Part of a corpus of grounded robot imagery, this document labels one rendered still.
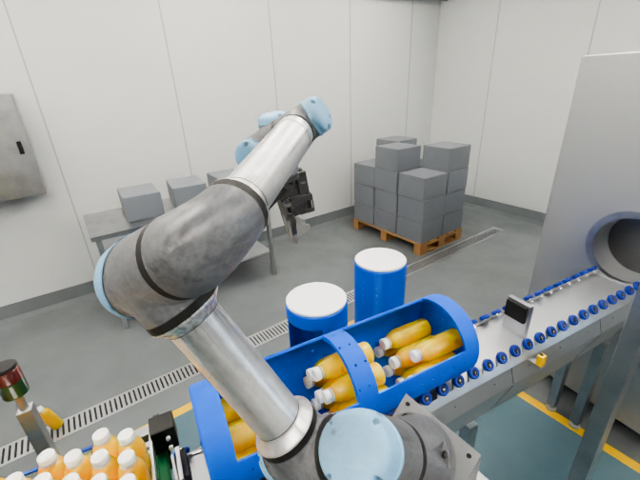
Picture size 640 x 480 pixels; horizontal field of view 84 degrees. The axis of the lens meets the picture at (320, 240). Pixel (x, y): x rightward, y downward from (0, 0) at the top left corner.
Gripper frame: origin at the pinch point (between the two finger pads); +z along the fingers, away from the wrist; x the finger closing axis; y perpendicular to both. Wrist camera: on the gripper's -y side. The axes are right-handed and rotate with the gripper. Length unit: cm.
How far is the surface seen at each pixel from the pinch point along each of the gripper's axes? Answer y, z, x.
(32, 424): -87, 35, 12
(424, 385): 22, 46, -31
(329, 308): 15, 54, 25
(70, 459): -72, 31, -10
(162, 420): -54, 44, 0
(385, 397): 8, 41, -31
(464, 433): 46, 102, -26
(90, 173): -98, 38, 306
